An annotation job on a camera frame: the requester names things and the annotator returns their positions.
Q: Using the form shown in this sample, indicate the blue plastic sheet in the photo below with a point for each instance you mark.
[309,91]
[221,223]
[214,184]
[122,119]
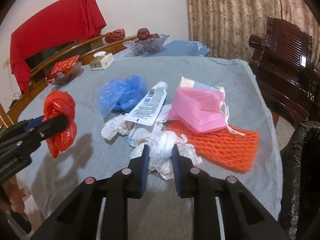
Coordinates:
[185,48]

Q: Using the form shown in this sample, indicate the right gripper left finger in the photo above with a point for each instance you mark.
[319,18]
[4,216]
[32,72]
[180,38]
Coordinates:
[130,182]

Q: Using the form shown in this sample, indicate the pink face mask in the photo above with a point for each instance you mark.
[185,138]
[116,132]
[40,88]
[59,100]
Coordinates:
[201,110]

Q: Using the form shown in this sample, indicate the red cloth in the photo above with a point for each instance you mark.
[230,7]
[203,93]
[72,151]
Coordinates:
[59,23]

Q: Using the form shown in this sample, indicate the blue plastic bag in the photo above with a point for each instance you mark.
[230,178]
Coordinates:
[117,95]

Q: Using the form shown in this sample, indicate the white tissue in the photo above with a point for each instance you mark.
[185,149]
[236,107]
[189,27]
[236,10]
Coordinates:
[160,151]

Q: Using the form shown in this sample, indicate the person's left hand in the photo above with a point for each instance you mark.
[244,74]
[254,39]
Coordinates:
[15,195]

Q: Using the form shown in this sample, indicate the orange foam net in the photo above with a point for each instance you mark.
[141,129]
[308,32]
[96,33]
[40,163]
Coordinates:
[223,148]

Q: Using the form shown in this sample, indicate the red fruit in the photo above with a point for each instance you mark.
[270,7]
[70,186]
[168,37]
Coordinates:
[143,34]

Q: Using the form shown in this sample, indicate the red pouch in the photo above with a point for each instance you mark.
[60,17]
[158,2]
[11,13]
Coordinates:
[115,36]

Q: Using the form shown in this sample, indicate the white paper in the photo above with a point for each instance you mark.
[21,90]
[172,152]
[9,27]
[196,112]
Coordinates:
[118,125]

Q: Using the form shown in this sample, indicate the beige floral curtain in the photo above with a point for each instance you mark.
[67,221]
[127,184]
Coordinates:
[226,25]

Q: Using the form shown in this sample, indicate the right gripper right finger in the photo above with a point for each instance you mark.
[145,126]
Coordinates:
[192,182]

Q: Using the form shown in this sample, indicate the grey table cloth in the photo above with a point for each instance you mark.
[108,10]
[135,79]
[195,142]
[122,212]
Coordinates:
[51,180]

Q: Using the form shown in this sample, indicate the red snack package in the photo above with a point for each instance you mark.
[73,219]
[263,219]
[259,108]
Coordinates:
[64,71]

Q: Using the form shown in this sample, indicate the white tissue box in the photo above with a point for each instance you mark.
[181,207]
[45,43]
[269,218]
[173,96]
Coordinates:
[101,60]

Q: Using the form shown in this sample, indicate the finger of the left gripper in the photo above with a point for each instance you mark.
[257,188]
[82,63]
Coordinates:
[50,127]
[31,123]

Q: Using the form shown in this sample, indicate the glass fruit bowl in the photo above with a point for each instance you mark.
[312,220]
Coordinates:
[150,45]

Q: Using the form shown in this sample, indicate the white tube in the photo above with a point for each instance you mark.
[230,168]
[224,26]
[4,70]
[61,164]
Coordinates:
[146,111]

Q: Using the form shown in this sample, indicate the dark wooden armchair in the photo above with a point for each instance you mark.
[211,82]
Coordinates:
[287,78]

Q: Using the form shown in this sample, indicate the black lined trash bin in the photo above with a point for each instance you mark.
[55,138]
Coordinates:
[299,214]

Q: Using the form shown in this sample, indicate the red plastic bag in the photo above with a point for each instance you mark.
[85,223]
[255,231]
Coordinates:
[59,112]

